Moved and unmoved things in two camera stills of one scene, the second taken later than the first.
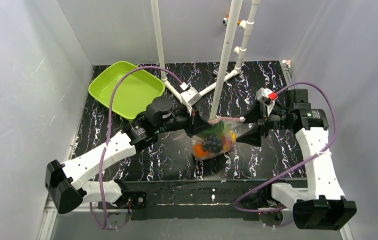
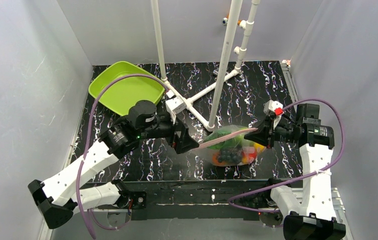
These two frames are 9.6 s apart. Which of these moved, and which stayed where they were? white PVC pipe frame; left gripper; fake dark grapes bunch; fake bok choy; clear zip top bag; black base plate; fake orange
Moved: left gripper; fake dark grapes bunch; fake bok choy; fake orange; clear zip top bag
Stayed: black base plate; white PVC pipe frame
